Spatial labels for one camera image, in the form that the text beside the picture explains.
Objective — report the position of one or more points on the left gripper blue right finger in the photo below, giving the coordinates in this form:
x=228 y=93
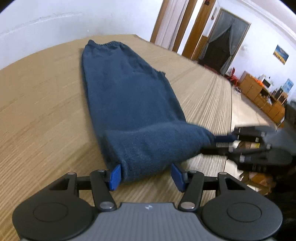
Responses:
x=190 y=183

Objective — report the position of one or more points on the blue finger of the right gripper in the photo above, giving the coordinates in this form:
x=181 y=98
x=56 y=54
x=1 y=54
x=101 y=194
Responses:
x=215 y=151
x=225 y=139

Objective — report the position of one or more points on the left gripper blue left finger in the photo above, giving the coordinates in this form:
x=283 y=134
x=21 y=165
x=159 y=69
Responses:
x=103 y=182

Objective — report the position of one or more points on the dark blue pants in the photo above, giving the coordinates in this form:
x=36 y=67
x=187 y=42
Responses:
x=136 y=116

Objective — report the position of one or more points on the wooden low cabinet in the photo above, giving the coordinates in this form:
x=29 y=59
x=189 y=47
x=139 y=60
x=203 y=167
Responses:
x=254 y=90

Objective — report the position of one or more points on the red stool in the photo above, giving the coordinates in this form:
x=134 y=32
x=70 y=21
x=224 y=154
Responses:
x=232 y=78

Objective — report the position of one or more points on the white microwave on cabinet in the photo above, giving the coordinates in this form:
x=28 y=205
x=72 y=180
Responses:
x=266 y=83

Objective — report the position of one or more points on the dark doorway with curtain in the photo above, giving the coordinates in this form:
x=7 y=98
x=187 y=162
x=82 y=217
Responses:
x=224 y=41

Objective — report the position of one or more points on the framed wall picture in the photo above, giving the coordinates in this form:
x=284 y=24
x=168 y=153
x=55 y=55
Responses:
x=280 y=54

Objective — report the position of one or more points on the wooden door frame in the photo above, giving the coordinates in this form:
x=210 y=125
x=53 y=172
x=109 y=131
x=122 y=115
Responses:
x=180 y=26

